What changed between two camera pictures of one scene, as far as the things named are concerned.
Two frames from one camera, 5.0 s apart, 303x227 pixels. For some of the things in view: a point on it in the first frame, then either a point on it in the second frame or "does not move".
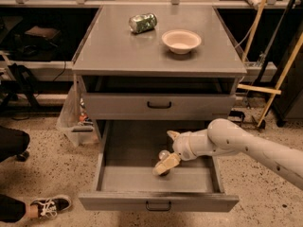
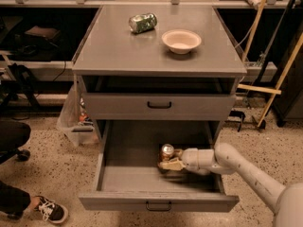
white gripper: x=184 y=146 -> x=190 y=159
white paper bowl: x=181 y=42 does not move
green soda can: x=143 y=22 does not move
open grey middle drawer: x=126 y=152 does not move
